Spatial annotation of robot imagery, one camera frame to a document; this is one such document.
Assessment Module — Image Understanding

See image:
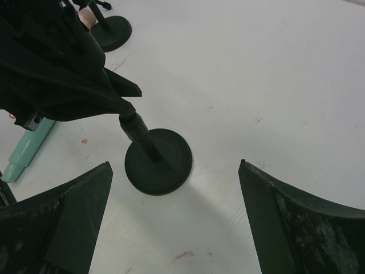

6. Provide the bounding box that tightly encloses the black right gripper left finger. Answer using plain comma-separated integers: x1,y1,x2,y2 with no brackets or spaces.
1,162,113,273

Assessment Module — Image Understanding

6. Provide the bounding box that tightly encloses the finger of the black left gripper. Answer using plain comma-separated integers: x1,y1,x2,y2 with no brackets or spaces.
1,51,142,126
1,1,106,74

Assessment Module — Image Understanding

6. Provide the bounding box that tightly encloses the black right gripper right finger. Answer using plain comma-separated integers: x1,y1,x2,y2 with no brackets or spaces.
238,160,364,273

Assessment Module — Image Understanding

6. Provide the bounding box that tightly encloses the mint green toy microphone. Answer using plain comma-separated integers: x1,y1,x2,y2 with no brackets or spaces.
1,118,55,183

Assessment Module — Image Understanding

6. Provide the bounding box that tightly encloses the black round-base clip mic stand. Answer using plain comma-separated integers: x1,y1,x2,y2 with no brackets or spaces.
119,113,193,196

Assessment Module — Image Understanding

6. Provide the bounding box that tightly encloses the black round-base clamp stand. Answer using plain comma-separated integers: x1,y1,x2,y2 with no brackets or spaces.
72,1,132,53

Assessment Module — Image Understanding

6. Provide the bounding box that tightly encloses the beige toy microphone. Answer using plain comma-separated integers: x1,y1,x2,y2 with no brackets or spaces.
78,8,97,30

